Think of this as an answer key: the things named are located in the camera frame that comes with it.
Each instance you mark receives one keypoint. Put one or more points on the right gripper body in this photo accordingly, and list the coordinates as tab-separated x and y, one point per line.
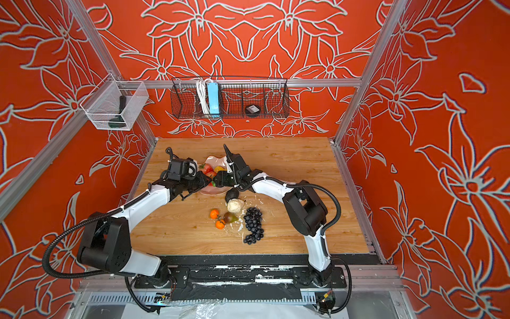
234	177

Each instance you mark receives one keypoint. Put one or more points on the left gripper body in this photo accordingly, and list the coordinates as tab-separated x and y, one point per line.
193	183

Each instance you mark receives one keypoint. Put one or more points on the dark avocado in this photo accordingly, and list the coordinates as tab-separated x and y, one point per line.
232	194

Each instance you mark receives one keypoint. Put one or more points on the small yellow fruit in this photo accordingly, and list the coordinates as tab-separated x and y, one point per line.
219	168

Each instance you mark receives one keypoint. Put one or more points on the pink scalloped fruit bowl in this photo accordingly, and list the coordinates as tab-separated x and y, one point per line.
211	189

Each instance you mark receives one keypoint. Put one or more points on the red apple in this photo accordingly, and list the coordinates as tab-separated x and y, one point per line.
211	174

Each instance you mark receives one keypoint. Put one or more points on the beige garlic bulb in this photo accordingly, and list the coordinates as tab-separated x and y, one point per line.
235	206

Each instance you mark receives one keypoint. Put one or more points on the red strawberry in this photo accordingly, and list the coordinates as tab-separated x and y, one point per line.
206	168

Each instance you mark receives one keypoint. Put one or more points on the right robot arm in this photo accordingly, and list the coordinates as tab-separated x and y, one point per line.
311	208

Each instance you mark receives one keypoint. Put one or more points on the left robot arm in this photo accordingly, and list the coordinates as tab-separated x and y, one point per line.
106	240

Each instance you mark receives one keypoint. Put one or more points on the green red fig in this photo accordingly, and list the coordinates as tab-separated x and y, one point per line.
229	217

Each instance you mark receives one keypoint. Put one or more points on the dark grape bunch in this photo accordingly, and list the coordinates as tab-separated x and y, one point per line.
253	223

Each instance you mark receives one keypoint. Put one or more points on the small orange tangerine upper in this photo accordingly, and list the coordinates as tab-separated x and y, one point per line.
214	214

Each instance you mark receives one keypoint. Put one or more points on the black round device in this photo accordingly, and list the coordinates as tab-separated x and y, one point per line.
252	111

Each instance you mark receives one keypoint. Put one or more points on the dark green brush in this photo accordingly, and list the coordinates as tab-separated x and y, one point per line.
118	121

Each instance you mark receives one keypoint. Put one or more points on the light blue box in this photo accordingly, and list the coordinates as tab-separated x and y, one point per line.
213	95

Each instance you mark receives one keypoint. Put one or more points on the black wire wall basket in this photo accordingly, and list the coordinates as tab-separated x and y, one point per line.
189	97

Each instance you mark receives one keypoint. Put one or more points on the clear plastic wall bin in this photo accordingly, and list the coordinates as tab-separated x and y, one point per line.
102	103

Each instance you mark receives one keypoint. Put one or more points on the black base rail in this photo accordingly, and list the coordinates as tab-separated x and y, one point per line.
254	277

